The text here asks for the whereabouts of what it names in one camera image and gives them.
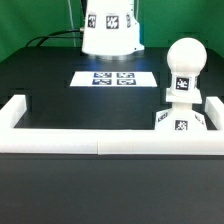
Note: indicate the white lamp base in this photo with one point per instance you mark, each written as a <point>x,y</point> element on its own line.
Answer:
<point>180,116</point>

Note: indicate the white lamp bulb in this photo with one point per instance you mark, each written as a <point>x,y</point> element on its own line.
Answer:
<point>186,58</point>

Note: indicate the white marker sheet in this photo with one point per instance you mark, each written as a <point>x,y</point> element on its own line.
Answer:
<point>113,79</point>

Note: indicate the white U-shaped frame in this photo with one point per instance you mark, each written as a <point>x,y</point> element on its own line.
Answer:
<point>100,142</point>

